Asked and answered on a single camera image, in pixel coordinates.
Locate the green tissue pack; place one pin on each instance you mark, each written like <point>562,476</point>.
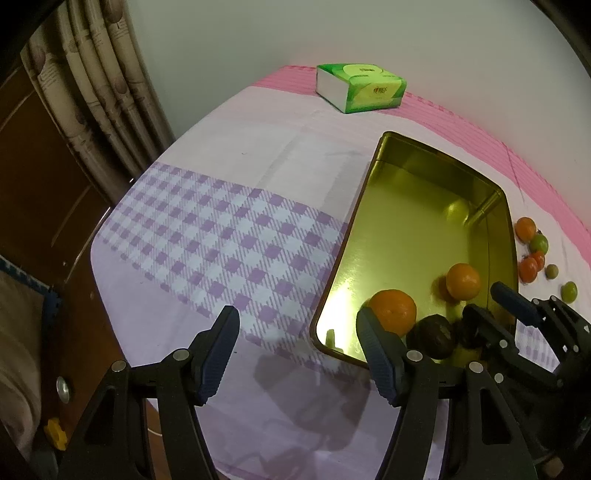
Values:
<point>364,87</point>

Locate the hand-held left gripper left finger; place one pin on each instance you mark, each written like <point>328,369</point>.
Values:
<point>218,357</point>

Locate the dark brown wrinkled fruit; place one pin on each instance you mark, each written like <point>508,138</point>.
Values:
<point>434,336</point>

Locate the gold metal tin box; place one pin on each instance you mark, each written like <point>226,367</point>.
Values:
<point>406,221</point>

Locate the pink and purple checked tablecloth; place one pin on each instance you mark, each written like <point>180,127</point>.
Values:
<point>231,152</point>

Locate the red tomato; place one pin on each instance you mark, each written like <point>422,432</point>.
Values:
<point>527,270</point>
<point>539,257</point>

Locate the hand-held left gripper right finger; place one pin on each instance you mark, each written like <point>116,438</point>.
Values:
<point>376,355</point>

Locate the yellow plastic knob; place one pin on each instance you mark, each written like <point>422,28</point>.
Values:
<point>55,433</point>

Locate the green tomato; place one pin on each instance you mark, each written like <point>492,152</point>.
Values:
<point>569,291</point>
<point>539,243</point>

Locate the beige patterned curtain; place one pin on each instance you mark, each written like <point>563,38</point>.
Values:
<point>92,69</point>

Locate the silver round knob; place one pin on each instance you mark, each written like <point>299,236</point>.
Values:
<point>62,388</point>

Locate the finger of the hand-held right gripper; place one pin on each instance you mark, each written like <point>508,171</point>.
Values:
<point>512,300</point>
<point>489,337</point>

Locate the small brown-green kiwi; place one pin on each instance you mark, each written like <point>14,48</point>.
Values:
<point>551,271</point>

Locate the orange mandarin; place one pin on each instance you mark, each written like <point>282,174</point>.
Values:
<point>463,280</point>
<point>526,228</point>
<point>392,314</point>

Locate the beige mat with blue edge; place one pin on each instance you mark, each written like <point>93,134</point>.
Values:
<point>18,350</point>

